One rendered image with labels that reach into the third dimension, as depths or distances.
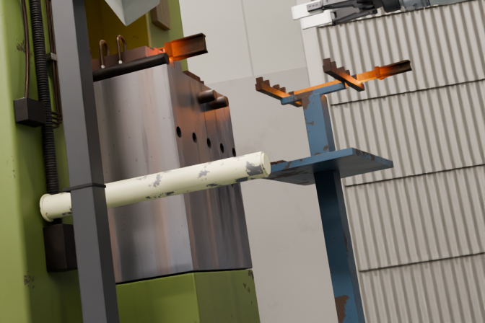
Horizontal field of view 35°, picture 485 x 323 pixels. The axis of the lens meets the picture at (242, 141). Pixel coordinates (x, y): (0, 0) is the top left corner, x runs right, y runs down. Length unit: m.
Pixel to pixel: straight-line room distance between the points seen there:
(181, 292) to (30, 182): 0.38
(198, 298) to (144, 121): 0.39
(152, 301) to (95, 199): 0.48
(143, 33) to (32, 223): 0.85
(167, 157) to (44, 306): 0.40
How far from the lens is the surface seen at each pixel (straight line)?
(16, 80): 1.52
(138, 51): 1.74
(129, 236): 1.64
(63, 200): 1.45
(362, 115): 4.18
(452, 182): 4.16
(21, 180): 1.46
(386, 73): 2.35
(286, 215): 4.15
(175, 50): 1.83
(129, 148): 1.66
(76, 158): 1.20
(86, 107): 1.21
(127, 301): 1.64
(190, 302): 1.58
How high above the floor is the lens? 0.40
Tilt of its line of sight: 11 degrees up
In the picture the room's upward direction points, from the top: 8 degrees counter-clockwise
